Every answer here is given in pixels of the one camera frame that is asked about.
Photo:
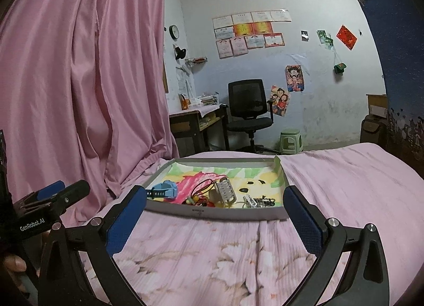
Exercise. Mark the green plastic stool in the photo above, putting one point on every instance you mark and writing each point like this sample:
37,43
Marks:
291,142

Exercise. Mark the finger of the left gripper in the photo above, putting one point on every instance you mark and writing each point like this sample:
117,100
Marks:
45,193
55,206

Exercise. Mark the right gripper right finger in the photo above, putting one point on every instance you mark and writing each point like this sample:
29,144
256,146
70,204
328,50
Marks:
365,278

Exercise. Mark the grey cardboard tray box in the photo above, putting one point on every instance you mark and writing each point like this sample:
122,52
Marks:
216,213

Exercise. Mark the pink floral bed sheet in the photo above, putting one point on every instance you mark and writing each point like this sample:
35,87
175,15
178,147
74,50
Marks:
181,261

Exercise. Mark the black office chair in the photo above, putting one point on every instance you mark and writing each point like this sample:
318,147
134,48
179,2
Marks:
250,111

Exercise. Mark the grey plastic hair claw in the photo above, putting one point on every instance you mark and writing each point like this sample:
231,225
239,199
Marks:
222,193

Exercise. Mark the cartoon bear towel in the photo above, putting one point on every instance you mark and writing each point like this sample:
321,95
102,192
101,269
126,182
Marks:
194,182

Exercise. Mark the anime poster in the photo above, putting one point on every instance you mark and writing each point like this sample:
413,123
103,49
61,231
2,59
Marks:
294,78

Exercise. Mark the red paper square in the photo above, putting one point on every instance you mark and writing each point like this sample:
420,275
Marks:
346,37

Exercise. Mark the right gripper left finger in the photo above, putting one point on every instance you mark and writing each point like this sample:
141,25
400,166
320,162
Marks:
63,280

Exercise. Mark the wooden desk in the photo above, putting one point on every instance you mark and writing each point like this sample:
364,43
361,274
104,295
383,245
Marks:
194,124

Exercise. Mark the round wall clock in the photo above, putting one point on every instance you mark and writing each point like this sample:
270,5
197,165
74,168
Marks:
174,32

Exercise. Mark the left hand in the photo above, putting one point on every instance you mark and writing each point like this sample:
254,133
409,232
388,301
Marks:
14,264

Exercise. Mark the grey wavy hair clip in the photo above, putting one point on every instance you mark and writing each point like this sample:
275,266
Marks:
250,202

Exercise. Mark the pink curtain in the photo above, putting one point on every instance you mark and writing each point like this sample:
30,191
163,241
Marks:
82,96

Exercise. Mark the green hanging wall ornament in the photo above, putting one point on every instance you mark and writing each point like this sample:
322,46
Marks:
339,68

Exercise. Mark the cartoon family poster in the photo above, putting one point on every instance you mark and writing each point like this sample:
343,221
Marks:
280,99

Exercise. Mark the wall certificates group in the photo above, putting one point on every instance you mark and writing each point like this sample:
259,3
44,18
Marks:
237,34

